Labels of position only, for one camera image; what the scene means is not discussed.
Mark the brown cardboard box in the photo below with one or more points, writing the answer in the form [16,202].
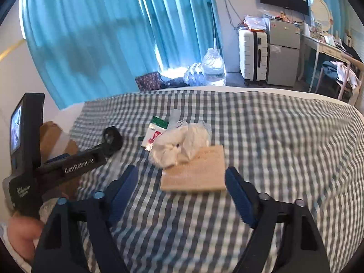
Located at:
[51,130]

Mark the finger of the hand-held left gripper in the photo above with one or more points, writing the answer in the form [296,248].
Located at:
[113,142]

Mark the large clear water jug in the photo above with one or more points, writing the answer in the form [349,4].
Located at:
[213,68]

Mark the crumpled white tissue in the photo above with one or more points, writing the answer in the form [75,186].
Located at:
[176,145]

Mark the white oval mirror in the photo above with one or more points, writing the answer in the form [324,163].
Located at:
[321,14]

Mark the green and white packet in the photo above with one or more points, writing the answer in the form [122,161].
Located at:
[155,133]

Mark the clothes pile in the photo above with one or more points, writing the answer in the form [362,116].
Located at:
[338,71]

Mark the checkered cloth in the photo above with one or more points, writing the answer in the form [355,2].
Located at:
[284,162]

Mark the white dressing desk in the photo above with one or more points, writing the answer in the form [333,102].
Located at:
[321,45]

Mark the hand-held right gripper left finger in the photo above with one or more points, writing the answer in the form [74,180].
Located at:
[125,187]

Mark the grey mini fridge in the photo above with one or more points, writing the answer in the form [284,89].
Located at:
[284,54]

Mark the pack of water bottles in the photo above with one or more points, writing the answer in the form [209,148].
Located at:
[194,75]

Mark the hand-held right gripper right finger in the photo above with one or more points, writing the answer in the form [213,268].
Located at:
[241,196]

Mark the dark floral bag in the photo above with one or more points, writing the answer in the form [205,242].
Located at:
[148,81]

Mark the wooden chair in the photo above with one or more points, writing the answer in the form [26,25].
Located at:
[354,62]

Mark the person's left hand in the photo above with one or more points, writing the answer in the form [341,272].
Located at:
[22,230]

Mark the clear plastic bag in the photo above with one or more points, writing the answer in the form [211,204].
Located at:
[256,24]

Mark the blue curtain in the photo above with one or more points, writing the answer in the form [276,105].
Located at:
[99,34]

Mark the white suitcase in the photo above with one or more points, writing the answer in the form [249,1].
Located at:
[247,57]

